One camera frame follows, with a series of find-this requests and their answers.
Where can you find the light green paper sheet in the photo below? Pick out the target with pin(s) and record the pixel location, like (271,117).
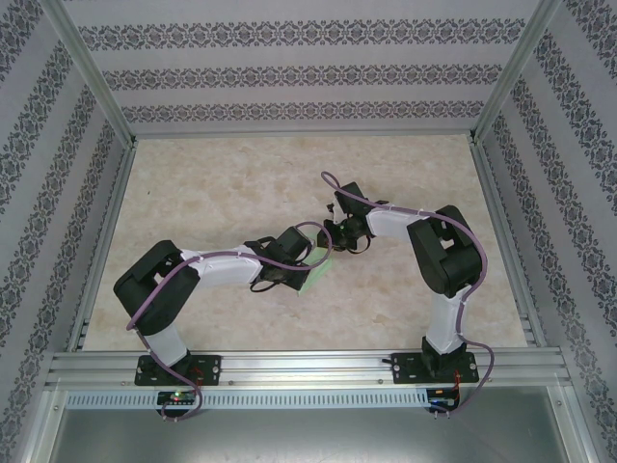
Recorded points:
(315,277)

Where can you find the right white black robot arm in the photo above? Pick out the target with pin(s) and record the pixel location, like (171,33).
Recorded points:
(390,226)

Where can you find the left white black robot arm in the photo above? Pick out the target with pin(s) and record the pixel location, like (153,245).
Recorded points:
(222,267)

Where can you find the grey sheet metal panel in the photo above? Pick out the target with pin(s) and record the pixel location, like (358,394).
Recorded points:
(308,439)

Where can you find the aluminium mounting rail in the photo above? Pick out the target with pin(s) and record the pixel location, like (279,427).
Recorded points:
(308,366)

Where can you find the aluminium side rail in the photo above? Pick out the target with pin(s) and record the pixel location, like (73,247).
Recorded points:
(105,241)
(491,193)

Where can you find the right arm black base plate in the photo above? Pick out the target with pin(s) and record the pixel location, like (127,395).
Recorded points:
(405,366)

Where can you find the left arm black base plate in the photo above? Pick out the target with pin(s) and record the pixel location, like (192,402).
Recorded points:
(209,369)

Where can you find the aluminium frame post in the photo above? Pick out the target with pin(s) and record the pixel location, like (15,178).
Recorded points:
(90,67)
(516,67)
(45,424)
(571,424)

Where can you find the aluminium lower frame post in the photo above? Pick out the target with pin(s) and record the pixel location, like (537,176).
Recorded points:
(45,424)
(571,424)

